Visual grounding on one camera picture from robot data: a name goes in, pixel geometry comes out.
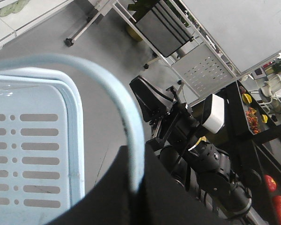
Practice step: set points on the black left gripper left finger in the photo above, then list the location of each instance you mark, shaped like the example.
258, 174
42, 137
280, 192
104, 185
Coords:
109, 202

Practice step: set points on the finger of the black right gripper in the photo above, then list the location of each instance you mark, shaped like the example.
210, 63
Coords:
155, 103

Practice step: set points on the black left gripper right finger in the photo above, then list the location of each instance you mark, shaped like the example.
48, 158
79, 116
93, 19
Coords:
164, 202

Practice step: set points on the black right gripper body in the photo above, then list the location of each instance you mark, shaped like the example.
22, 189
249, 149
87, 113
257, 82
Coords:
178, 127

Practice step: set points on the light blue plastic basket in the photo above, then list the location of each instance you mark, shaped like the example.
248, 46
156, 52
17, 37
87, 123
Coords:
41, 137

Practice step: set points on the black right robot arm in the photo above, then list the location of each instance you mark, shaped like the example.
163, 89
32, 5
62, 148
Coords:
214, 175

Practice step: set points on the black produce display stand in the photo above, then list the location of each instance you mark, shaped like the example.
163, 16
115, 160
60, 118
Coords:
252, 154

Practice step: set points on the white metal shelf unit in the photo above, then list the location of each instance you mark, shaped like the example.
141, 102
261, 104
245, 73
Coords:
33, 14

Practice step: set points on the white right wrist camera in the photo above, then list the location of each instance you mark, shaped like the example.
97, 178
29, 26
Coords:
213, 116

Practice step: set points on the white perforated rack frame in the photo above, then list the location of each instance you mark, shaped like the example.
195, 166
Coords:
207, 43

